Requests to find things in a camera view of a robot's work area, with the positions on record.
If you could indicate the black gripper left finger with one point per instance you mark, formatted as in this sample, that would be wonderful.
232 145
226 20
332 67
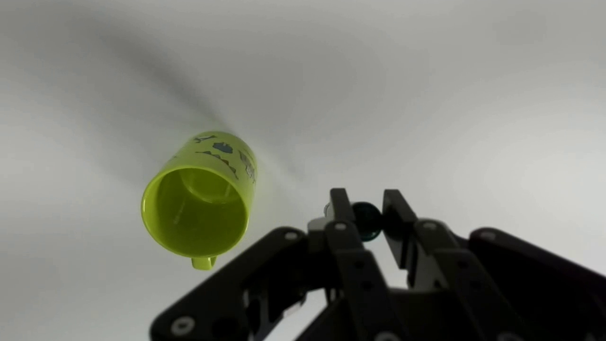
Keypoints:
285 285

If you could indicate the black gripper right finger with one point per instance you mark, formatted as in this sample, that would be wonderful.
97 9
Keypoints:
504 285

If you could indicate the yellow-green printed mug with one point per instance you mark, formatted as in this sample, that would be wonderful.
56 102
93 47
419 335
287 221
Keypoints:
196 210

